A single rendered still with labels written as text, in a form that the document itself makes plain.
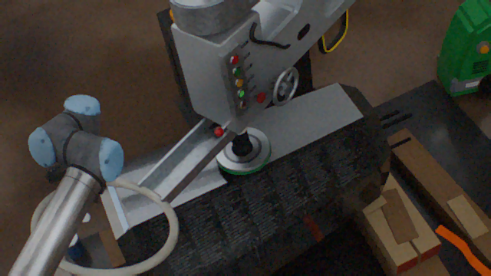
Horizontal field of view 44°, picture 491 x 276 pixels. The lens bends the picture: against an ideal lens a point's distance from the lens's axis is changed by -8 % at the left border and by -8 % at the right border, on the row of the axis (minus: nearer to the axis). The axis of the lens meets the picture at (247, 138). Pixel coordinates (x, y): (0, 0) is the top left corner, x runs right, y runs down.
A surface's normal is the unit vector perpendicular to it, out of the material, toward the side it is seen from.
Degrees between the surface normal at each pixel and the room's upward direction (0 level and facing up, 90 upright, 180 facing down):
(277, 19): 4
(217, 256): 45
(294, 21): 90
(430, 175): 0
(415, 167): 0
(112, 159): 89
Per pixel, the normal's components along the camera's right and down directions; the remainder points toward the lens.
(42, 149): -0.50, 0.42
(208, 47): -0.61, 0.66
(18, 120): -0.13, -0.64
